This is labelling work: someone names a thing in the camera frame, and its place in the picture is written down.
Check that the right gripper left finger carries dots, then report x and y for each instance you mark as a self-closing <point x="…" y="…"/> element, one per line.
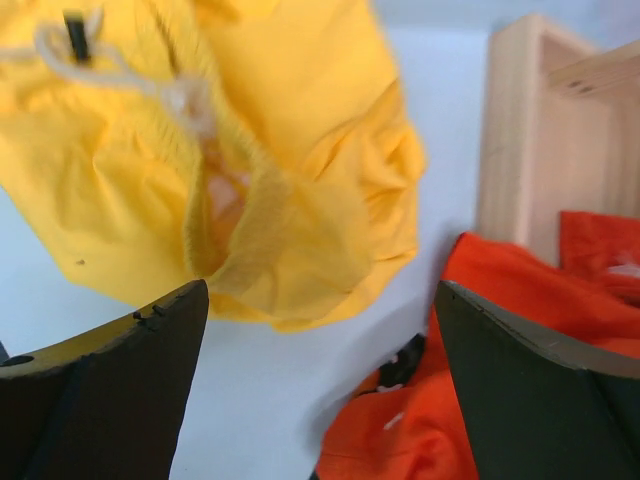
<point x="108" y="403"/>

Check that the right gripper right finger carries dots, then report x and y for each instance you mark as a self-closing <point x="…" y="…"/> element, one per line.
<point x="537" y="404"/>

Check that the yellow shorts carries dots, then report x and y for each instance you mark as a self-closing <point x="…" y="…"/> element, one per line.
<point x="263" y="147"/>

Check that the black orange patterned shorts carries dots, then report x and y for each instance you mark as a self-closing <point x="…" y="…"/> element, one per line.
<point x="397" y="371"/>

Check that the wooden clothes rack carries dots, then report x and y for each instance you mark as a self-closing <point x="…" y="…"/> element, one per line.
<point x="561" y="132"/>

